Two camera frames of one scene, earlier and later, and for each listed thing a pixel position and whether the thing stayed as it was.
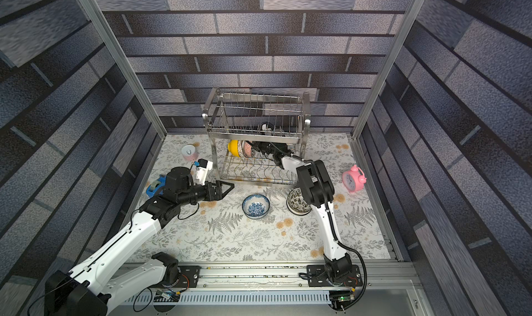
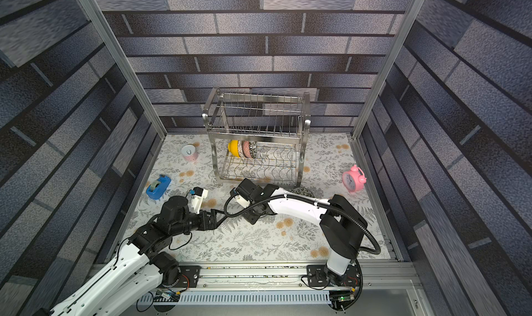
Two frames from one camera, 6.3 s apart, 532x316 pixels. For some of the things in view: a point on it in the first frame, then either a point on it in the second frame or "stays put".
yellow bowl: x=233 y=147 stays put
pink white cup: x=190 y=153 stays put
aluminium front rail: x=384 y=275 stays put
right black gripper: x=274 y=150 to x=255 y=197
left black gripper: x=219 y=195 to x=207 y=226
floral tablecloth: x=264 y=217 stays put
